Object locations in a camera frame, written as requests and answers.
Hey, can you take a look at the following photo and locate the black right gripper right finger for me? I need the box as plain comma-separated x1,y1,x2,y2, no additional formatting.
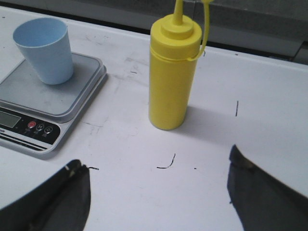
227,145,308,231

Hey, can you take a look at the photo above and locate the yellow squeeze bottle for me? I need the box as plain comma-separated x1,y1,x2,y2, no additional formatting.
149,0,210,130

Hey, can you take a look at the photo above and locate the silver electronic kitchen scale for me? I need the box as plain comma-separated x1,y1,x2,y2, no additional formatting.
0,51,108,160

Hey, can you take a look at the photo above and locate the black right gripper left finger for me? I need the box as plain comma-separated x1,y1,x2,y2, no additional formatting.
0,159,91,231

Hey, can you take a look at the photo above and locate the light blue plastic cup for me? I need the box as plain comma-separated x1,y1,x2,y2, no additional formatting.
13,18,74,85

